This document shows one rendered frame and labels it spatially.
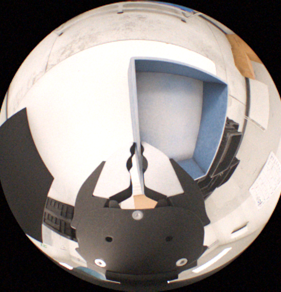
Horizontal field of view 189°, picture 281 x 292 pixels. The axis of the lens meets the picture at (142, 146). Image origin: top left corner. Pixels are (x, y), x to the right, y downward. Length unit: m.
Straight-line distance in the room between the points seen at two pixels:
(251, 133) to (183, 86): 2.55
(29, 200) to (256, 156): 2.96
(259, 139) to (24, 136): 2.92
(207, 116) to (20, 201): 0.49
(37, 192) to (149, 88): 0.39
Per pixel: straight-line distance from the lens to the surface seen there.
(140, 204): 0.35
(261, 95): 2.57
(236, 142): 0.97
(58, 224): 0.62
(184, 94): 0.19
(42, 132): 0.30
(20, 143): 0.33
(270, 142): 2.60
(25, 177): 0.33
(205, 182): 1.37
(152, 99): 0.16
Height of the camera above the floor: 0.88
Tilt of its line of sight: 57 degrees down
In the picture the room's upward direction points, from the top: 162 degrees clockwise
